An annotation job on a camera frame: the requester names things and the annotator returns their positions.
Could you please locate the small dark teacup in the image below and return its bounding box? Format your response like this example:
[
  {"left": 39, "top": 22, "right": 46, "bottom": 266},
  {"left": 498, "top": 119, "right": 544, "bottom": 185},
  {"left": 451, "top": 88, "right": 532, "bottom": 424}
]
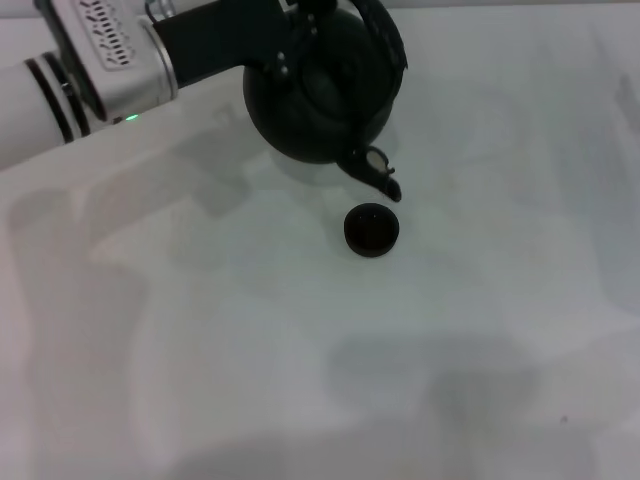
[{"left": 343, "top": 202, "right": 402, "bottom": 259}]

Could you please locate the black round teapot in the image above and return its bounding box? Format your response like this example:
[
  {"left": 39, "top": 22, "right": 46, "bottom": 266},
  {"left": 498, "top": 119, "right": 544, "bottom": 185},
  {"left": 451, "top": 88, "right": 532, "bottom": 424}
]
[{"left": 242, "top": 0, "right": 409, "bottom": 204}]

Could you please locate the silver vented left wrist camera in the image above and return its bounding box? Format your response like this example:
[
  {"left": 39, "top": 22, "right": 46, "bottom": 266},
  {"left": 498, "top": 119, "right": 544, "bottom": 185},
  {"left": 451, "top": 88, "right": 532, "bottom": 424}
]
[{"left": 33, "top": 0, "right": 180, "bottom": 125}]

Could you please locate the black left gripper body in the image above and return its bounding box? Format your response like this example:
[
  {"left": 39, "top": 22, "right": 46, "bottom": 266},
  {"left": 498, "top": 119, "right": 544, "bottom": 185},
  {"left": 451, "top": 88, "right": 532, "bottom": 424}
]
[{"left": 148, "top": 0, "right": 301, "bottom": 90}]

